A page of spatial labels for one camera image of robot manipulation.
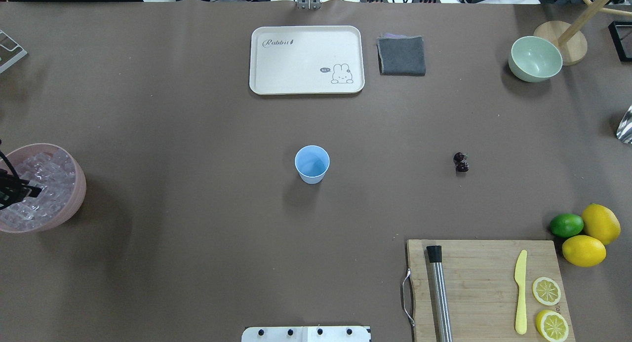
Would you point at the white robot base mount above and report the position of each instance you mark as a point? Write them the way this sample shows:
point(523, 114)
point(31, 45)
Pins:
point(307, 334)

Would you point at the lemon half slice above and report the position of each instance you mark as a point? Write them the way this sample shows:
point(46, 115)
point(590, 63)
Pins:
point(546, 291)
point(552, 326)

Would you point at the folded grey cloth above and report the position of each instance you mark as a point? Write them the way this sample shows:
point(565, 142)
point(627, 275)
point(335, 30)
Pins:
point(401, 55)

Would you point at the light blue plastic cup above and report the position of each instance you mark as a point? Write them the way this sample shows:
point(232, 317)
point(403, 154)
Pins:
point(312, 163)

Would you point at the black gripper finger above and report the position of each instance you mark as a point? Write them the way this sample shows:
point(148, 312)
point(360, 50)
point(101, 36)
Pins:
point(25, 191)

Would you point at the silver metal ice scoop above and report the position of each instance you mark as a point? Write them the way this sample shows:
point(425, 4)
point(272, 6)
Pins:
point(624, 131)

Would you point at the wooden cup tree stand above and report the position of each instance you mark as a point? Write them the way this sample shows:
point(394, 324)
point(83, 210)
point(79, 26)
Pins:
point(568, 38)

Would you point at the yellow plastic knife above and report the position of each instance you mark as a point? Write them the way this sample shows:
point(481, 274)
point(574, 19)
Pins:
point(520, 320)

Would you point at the yellow lemon near lime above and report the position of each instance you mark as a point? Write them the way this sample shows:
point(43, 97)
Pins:
point(584, 251)

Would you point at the wooden cutting board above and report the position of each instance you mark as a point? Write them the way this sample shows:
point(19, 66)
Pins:
point(481, 290)

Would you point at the mint green bowl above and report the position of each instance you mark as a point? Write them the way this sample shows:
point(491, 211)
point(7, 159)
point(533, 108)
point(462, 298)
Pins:
point(534, 59)

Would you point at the steel muddler black tip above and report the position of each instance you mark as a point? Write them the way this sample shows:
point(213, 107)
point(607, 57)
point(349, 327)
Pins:
point(440, 293)

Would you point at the green lime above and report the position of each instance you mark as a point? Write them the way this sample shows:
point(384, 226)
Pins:
point(566, 225)

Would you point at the cream rabbit tray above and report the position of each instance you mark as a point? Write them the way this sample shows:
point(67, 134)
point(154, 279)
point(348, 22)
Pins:
point(297, 60)

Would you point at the pile of ice cubes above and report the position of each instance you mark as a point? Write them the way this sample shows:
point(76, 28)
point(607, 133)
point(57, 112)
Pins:
point(55, 175)

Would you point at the pink bowl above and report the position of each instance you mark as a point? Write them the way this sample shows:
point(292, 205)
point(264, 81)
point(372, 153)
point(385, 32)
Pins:
point(78, 193)

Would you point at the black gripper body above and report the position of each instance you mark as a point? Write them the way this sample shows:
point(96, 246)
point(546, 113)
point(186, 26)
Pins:
point(15, 192)

